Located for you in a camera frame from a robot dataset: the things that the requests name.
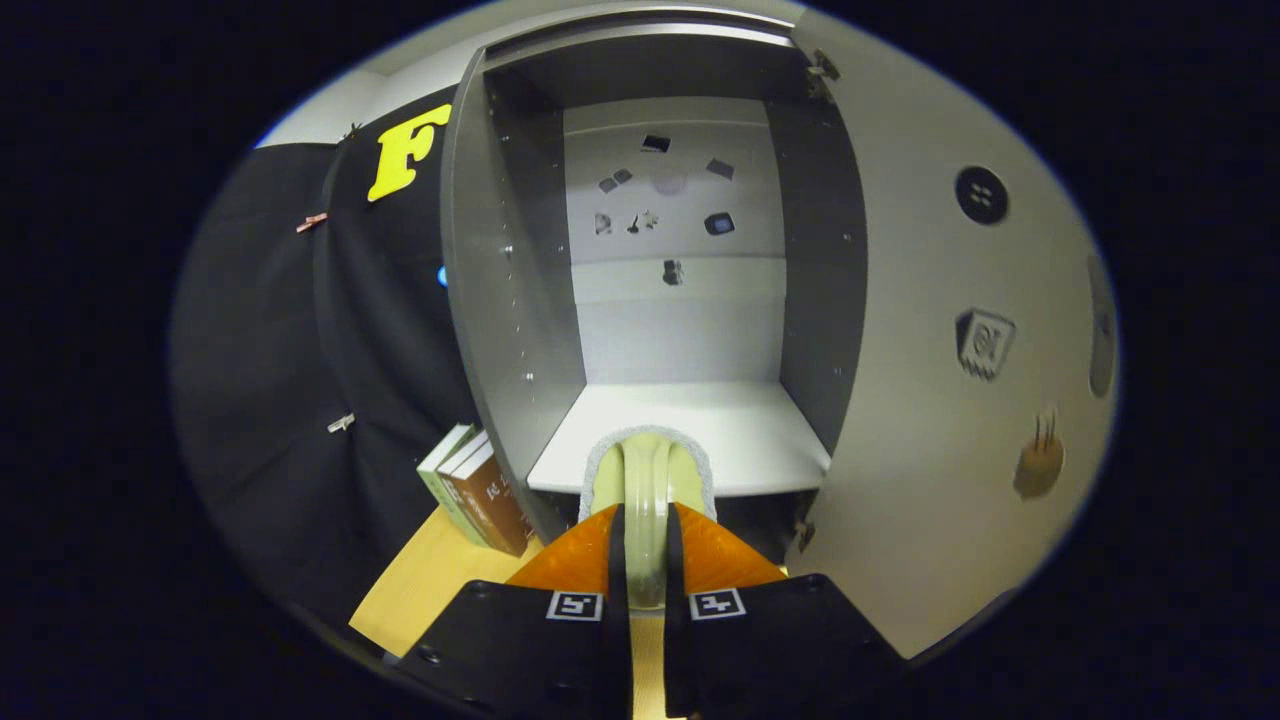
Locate reddish brown book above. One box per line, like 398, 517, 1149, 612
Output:
447, 443, 533, 558

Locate grey cabinet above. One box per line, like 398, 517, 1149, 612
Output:
440, 5, 871, 546

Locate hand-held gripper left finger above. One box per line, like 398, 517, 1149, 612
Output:
385, 503, 631, 720

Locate olive brown book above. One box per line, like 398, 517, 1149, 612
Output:
437, 430, 491, 549

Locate black backdrop cloth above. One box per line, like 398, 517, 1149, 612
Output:
170, 85, 481, 621

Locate green book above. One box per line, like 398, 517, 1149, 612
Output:
417, 423, 476, 546

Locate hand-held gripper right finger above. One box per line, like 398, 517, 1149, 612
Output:
663, 502, 911, 720

